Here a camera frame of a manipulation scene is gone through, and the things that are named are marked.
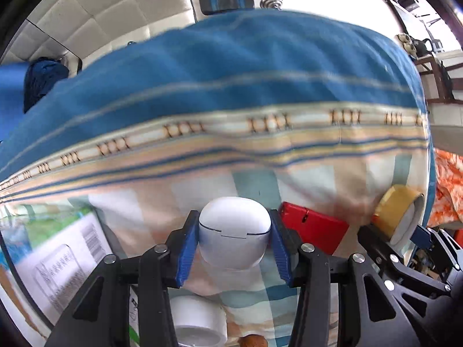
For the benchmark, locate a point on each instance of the printed white cardboard box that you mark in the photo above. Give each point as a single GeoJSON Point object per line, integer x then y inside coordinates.
{"type": "Point", "coordinates": [54, 260]}

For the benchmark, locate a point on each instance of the dark blue cloth bundle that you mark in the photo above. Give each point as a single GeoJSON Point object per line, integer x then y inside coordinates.
{"type": "Point", "coordinates": [43, 79]}

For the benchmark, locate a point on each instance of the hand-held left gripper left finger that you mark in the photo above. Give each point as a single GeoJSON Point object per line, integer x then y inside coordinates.
{"type": "Point", "coordinates": [185, 256]}

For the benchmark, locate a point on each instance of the white earbud case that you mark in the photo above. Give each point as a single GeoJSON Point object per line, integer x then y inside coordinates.
{"type": "Point", "coordinates": [235, 229]}

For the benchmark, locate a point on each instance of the small brown round object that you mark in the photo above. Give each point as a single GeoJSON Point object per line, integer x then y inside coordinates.
{"type": "Point", "coordinates": [253, 341]}

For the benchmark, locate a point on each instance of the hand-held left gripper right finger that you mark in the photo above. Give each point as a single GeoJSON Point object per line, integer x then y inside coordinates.
{"type": "Point", "coordinates": [280, 256]}

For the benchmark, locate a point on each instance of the blue striped blanket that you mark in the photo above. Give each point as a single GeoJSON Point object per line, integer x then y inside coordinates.
{"type": "Point", "coordinates": [224, 79]}

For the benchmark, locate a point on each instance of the yellowish packing tape roll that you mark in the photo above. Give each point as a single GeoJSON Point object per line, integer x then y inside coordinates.
{"type": "Point", "coordinates": [392, 211]}

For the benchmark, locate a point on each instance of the orange patterned cloth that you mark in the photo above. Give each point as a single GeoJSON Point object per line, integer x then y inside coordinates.
{"type": "Point", "coordinates": [448, 188]}

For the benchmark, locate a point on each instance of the dark wooden chair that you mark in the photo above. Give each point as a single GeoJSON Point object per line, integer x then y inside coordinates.
{"type": "Point", "coordinates": [436, 76]}

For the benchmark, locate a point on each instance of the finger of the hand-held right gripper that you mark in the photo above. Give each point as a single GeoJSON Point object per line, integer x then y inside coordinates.
{"type": "Point", "coordinates": [379, 251]}
{"type": "Point", "coordinates": [439, 247]}

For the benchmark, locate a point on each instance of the red rectangular case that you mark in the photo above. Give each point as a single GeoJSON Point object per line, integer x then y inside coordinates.
{"type": "Point", "coordinates": [314, 227]}

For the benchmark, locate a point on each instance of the white cylindrical cup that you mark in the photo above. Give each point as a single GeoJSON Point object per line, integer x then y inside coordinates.
{"type": "Point", "coordinates": [199, 316]}

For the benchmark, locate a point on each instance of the checked pastel bed sheet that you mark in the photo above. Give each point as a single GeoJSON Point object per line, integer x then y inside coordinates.
{"type": "Point", "coordinates": [235, 184]}

